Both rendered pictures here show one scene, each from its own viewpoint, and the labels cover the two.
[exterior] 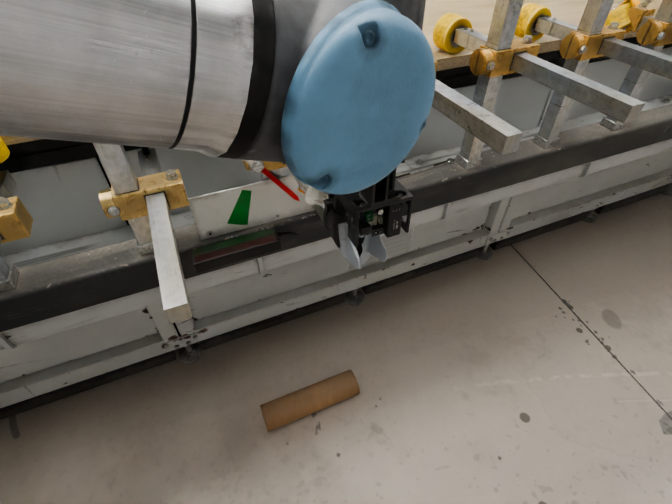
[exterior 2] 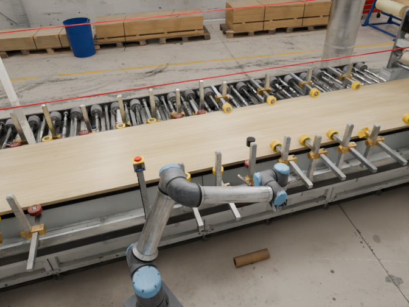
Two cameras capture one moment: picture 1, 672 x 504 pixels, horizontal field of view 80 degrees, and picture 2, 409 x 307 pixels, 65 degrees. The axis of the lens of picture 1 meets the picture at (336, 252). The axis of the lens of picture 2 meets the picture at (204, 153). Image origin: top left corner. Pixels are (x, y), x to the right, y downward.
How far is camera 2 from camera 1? 160 cm
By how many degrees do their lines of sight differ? 9
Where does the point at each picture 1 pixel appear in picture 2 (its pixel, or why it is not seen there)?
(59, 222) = not seen: hidden behind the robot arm
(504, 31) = (316, 150)
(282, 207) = not seen: hidden behind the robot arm
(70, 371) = (170, 239)
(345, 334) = (263, 236)
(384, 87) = (282, 197)
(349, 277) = (266, 213)
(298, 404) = (248, 257)
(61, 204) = not seen: hidden behind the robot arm
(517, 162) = (325, 179)
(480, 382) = (316, 257)
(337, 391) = (261, 254)
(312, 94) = (276, 199)
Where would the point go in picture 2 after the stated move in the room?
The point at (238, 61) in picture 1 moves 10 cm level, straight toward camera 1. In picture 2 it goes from (271, 197) to (276, 211)
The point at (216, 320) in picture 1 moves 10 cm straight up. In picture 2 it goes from (216, 226) to (216, 218)
